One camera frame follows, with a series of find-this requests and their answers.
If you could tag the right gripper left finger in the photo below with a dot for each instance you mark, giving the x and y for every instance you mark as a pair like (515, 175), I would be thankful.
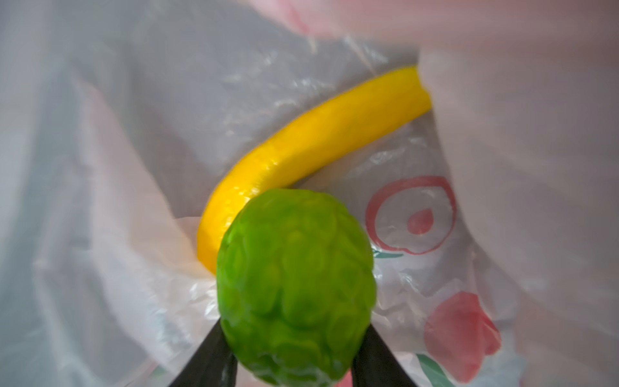
(213, 364)

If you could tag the yellow fake banana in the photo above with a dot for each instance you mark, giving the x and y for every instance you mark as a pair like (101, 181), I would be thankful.
(322, 135)

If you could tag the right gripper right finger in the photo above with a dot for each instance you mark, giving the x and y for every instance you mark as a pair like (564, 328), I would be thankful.
(376, 366)

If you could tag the pink plastic bag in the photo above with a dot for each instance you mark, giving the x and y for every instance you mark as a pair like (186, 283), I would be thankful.
(493, 218)

